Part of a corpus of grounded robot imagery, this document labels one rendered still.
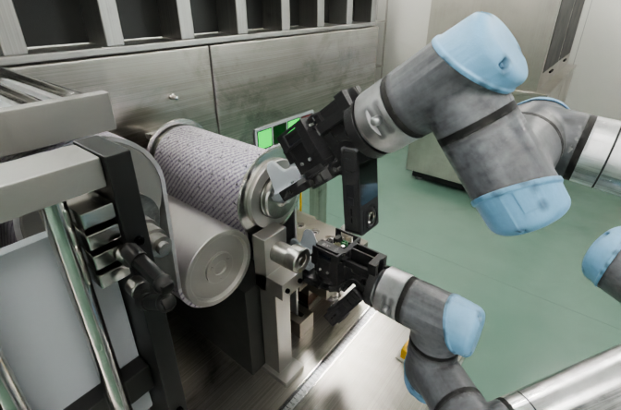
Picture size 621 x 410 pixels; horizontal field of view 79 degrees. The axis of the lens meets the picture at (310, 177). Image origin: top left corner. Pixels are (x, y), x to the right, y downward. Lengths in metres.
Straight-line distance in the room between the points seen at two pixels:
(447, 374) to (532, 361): 1.59
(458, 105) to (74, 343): 0.37
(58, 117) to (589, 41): 4.79
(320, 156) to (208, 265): 0.23
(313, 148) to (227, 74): 0.51
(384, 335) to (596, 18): 4.37
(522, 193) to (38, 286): 0.38
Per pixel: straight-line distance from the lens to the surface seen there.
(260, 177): 0.56
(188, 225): 0.58
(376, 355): 0.83
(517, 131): 0.37
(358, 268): 0.63
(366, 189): 0.46
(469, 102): 0.35
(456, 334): 0.58
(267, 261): 0.60
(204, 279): 0.58
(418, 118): 0.37
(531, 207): 0.37
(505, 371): 2.12
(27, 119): 0.37
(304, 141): 0.46
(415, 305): 0.59
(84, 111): 0.38
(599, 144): 0.48
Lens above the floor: 1.53
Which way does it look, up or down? 26 degrees down
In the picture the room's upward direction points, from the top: straight up
